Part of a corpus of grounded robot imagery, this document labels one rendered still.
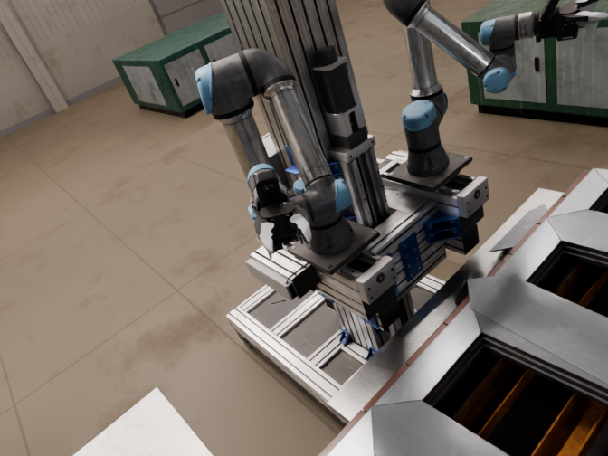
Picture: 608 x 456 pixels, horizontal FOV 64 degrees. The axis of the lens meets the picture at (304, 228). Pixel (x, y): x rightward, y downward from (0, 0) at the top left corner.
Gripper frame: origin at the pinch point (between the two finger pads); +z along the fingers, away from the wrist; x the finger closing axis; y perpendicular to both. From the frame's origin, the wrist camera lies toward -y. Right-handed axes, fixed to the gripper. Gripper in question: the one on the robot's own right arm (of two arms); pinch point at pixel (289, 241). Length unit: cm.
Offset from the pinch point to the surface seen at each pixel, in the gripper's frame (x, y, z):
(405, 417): -18, 57, 1
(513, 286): -63, 51, -24
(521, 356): -52, 54, -3
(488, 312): -52, 52, -19
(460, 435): -28, 56, 11
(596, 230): -97, 46, -32
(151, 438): 41, 47, -6
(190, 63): 26, 85, -652
